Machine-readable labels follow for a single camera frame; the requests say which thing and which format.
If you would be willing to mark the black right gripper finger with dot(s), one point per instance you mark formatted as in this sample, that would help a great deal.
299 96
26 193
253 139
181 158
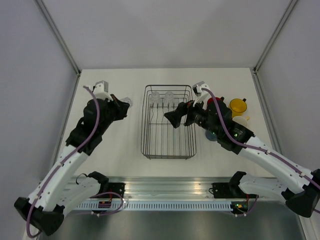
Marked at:
184 107
175 117

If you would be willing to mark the aluminium frame post left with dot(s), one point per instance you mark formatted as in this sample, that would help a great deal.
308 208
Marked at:
57 34

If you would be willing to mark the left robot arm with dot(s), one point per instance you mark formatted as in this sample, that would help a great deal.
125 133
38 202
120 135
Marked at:
47 206

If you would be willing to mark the white slotted cable duct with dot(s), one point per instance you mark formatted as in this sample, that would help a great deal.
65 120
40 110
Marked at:
95 205

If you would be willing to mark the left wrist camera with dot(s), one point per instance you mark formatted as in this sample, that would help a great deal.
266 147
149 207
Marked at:
101 90

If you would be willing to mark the pale yellow mug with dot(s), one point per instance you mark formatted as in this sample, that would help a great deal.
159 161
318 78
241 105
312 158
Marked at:
242 120

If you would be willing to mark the dark wire dish rack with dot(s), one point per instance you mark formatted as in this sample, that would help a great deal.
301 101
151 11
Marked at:
159 140

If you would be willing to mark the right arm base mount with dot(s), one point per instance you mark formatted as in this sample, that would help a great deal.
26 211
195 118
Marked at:
225 190

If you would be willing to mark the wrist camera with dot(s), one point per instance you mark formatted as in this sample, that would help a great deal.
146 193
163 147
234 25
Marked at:
101 90
201 90

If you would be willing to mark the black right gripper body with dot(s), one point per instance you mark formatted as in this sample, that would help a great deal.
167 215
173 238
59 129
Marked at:
197 114

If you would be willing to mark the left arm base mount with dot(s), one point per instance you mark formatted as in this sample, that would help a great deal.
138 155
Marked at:
112 188

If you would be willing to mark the clear glass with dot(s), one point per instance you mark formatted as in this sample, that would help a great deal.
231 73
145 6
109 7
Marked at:
128 101
154 98
168 99

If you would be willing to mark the yellow mug black handle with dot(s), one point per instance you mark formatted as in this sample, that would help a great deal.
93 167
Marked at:
238 106

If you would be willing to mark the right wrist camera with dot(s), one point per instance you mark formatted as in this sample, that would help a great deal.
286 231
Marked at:
201 90

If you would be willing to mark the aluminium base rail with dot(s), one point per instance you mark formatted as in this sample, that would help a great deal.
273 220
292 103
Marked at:
167 188

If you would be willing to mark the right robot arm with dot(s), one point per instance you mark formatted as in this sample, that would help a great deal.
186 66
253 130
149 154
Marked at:
295 186

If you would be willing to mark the aluminium frame post right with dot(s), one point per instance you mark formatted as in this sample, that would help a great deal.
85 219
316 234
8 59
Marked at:
275 34

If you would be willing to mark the red mug black handle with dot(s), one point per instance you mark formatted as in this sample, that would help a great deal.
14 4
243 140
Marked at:
211 101

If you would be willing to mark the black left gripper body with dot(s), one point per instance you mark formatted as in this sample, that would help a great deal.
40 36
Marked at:
115 113

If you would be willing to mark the aluminium frame post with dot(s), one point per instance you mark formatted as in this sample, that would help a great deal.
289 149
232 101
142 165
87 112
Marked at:
275 34
57 34

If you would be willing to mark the blue mug dark handle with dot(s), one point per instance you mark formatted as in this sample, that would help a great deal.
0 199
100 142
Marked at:
211 136

